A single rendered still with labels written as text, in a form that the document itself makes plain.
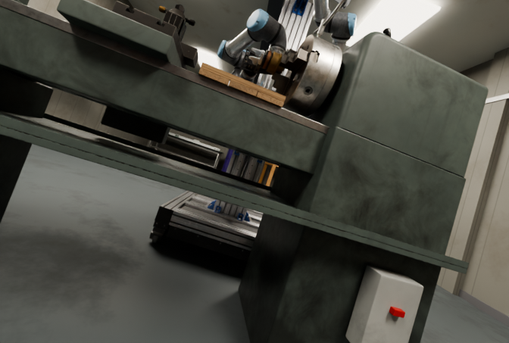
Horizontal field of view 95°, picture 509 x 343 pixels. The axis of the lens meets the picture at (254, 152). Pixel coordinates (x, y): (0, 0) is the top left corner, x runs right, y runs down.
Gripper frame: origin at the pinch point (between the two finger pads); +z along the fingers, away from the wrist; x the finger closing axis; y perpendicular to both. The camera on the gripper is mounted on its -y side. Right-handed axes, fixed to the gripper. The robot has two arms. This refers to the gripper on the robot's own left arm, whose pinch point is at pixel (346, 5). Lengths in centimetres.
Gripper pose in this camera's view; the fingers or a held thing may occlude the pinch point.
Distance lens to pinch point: 104.1
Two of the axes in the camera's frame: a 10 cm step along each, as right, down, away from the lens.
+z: -2.6, 9.2, -3.1
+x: 2.8, -2.4, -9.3
